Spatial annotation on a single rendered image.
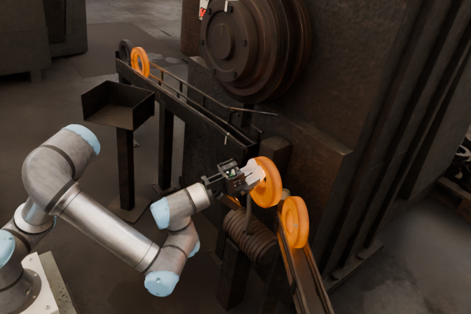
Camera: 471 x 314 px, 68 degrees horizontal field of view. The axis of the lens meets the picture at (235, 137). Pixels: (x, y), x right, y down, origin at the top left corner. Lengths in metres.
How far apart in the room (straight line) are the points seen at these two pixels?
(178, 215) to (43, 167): 0.35
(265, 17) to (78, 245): 1.43
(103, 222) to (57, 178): 0.15
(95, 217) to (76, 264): 1.02
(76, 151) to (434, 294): 1.85
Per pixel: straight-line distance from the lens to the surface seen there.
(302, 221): 1.07
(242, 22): 1.17
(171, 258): 0.96
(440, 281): 2.30
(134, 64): 2.24
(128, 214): 2.10
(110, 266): 1.89
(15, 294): 1.37
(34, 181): 0.94
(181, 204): 0.97
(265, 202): 1.09
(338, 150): 1.23
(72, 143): 0.99
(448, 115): 1.93
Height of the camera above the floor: 1.48
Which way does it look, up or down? 32 degrees down
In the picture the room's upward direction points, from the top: 9 degrees clockwise
